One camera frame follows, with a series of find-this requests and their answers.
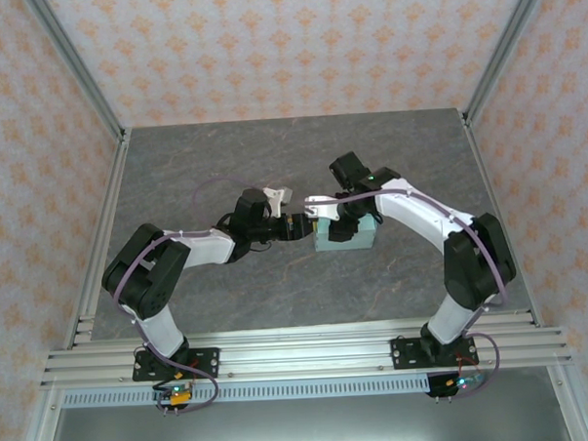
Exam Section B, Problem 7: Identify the light teal paper box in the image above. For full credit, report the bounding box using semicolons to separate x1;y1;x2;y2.
312;214;380;254

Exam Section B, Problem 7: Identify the grey metal sheet panel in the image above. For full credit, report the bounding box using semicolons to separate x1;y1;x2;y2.
19;385;586;441

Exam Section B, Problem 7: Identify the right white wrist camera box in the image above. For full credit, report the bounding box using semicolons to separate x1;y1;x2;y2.
303;193;348;225

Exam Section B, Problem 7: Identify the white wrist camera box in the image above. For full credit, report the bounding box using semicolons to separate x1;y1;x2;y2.
303;193;348;225
261;184;295;218

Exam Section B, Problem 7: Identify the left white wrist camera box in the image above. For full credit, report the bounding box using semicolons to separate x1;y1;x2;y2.
261;184;295;218

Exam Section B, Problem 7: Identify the aluminium mounting rail beam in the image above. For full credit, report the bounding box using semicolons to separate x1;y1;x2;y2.
38;315;572;389

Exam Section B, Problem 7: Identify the aluminium table side rail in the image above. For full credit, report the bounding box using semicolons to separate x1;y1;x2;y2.
53;129;142;348
459;106;543;331

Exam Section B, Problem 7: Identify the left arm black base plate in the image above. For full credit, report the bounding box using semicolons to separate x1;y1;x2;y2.
131;346;221;382

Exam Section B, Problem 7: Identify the grey slotted cable duct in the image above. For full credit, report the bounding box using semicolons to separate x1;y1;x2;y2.
61;376;432;410

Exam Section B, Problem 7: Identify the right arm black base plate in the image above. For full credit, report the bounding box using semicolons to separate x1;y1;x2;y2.
390;334;480;372

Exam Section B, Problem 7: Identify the aluminium frame post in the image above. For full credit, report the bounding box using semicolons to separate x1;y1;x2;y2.
24;0;129;145
457;0;559;126

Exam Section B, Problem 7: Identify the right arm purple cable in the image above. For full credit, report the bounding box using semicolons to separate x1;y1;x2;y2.
335;183;516;406

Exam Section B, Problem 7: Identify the aluminium frame strut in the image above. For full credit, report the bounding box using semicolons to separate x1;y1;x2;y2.
546;363;588;441
13;389;65;441

